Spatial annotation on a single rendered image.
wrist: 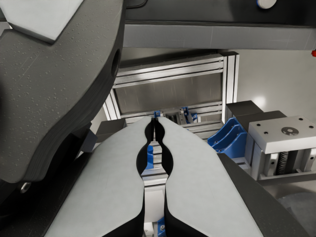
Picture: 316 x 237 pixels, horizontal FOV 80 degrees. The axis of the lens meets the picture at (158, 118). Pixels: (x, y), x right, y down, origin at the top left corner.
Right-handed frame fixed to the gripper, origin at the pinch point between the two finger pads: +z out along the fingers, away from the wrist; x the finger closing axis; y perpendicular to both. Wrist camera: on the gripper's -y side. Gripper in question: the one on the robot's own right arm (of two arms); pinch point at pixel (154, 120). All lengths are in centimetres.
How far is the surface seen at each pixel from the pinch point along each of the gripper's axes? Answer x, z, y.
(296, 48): 27.0, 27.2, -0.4
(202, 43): 8.9, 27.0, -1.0
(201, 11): 10.5, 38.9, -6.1
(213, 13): 13.5, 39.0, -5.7
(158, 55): 3, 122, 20
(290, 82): 101, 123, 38
